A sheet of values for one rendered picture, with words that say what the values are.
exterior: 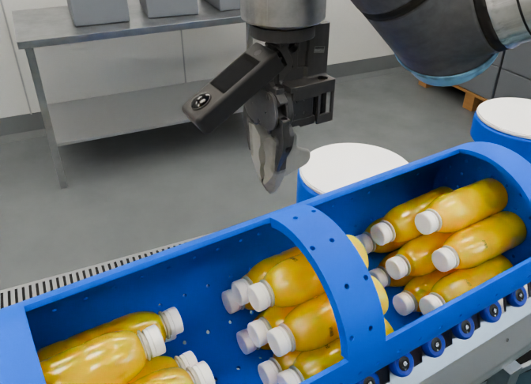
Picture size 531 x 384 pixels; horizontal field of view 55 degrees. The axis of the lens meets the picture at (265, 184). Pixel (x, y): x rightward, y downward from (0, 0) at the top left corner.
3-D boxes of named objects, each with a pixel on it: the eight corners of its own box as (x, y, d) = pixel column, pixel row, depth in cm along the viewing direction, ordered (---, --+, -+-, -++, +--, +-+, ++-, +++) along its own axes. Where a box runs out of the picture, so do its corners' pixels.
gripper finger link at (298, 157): (314, 192, 65) (318, 127, 60) (275, 206, 63) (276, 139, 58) (300, 181, 68) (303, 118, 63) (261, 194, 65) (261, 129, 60)
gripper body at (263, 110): (333, 126, 61) (341, 24, 54) (272, 144, 57) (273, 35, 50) (297, 104, 66) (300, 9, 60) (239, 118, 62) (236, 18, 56)
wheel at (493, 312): (501, 295, 95) (492, 295, 96) (483, 300, 93) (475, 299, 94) (506, 320, 94) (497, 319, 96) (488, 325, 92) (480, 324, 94)
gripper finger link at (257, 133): (300, 181, 68) (303, 118, 63) (261, 194, 65) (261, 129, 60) (287, 171, 70) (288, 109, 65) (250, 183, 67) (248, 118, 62)
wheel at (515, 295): (525, 280, 98) (515, 280, 100) (509, 288, 96) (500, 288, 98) (532, 302, 98) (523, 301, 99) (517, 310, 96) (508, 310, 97)
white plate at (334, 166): (276, 174, 121) (276, 178, 122) (383, 216, 107) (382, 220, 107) (336, 133, 140) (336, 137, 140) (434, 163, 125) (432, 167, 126)
